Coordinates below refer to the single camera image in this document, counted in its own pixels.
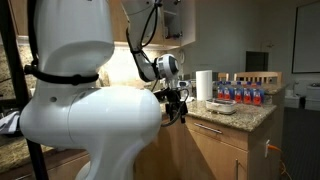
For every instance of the black tripod pole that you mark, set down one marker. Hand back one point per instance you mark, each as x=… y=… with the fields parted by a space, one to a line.
x=19 y=83

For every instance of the white paper towel roll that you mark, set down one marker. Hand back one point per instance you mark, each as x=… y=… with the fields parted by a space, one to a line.
x=204 y=84

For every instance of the pack of water bottles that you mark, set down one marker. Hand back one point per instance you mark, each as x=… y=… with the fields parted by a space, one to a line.
x=248 y=93

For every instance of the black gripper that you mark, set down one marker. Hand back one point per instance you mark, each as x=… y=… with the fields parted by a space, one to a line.
x=175 y=105

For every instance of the wooden chair back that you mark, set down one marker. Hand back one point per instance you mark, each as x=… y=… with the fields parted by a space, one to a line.
x=265 y=77

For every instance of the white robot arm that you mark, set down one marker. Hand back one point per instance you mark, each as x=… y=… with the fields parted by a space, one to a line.
x=70 y=41

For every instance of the white board on wall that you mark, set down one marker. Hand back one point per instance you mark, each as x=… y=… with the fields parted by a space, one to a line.
x=306 y=55

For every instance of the wooden upper cabinets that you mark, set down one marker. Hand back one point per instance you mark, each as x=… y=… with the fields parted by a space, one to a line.
x=176 y=24

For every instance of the wooden kitchen drawer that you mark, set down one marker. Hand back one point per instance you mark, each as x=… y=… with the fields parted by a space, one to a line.
x=218 y=132

